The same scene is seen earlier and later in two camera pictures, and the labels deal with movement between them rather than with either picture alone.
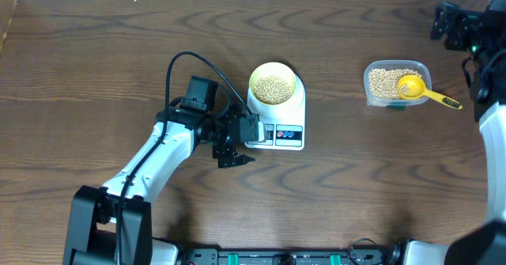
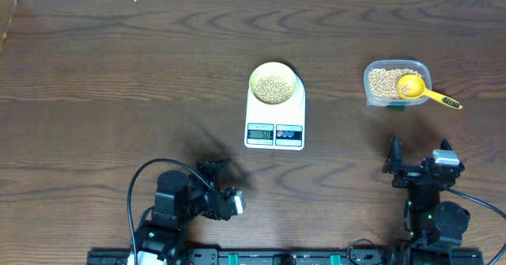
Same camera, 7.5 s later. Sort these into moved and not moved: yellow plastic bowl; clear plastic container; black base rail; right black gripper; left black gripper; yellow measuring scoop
Moved: left black gripper; right black gripper
Not moved: clear plastic container; black base rail; yellow plastic bowl; yellow measuring scoop
